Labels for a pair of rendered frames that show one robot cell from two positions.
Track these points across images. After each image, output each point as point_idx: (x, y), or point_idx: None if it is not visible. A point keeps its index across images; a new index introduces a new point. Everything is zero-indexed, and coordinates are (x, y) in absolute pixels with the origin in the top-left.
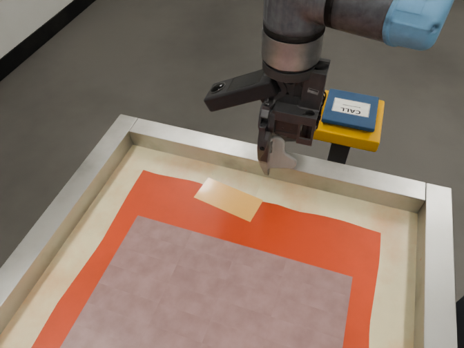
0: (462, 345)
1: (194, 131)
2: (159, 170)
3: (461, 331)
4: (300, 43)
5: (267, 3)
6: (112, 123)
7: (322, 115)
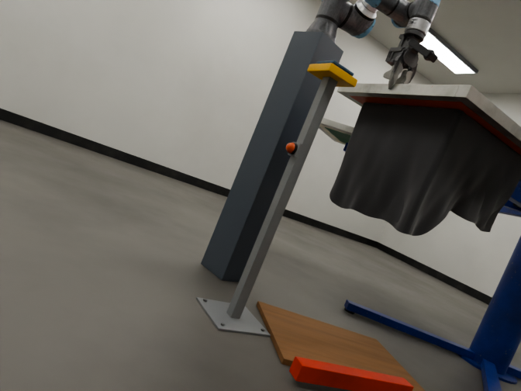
0: (277, 181)
1: (427, 84)
2: None
3: (274, 177)
4: (408, 29)
5: (434, 15)
6: (476, 89)
7: (352, 72)
